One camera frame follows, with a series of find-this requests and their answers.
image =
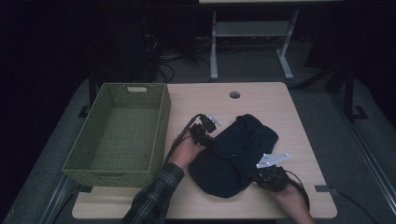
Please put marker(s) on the black garment with white print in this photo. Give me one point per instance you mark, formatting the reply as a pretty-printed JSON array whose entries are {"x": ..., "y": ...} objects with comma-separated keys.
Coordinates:
[{"x": 230, "y": 161}]

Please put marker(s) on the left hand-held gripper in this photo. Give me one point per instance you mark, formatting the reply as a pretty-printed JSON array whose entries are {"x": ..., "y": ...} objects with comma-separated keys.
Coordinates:
[{"x": 202, "y": 132}]

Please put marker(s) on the person's left hand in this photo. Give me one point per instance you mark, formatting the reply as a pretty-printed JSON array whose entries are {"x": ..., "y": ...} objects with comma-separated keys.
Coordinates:
[{"x": 183, "y": 154}]

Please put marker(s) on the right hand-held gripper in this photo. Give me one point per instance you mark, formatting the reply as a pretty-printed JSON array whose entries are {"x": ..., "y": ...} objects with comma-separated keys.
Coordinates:
[{"x": 272, "y": 179}]

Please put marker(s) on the green woven basket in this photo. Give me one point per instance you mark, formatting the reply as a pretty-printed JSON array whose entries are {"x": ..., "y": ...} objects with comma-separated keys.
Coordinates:
[{"x": 124, "y": 133}]

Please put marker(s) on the white metal frame desk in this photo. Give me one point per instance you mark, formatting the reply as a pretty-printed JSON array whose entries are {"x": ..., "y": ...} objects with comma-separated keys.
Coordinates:
[{"x": 249, "y": 28}]

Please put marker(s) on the black metal stand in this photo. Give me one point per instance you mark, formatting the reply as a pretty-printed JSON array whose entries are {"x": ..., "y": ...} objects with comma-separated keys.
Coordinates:
[{"x": 348, "y": 90}]

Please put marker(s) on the aluminium floor rail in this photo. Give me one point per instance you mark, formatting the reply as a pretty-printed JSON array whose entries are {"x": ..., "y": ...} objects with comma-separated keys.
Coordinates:
[
  {"x": 59, "y": 199},
  {"x": 367, "y": 155}
]

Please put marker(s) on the dark table edge bracket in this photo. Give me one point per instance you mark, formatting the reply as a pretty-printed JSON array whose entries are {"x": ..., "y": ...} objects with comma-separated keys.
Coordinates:
[
  {"x": 84, "y": 188},
  {"x": 322, "y": 188}
]

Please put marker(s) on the person's right hand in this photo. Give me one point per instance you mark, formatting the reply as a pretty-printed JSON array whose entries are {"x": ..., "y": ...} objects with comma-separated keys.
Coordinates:
[{"x": 291, "y": 199}]

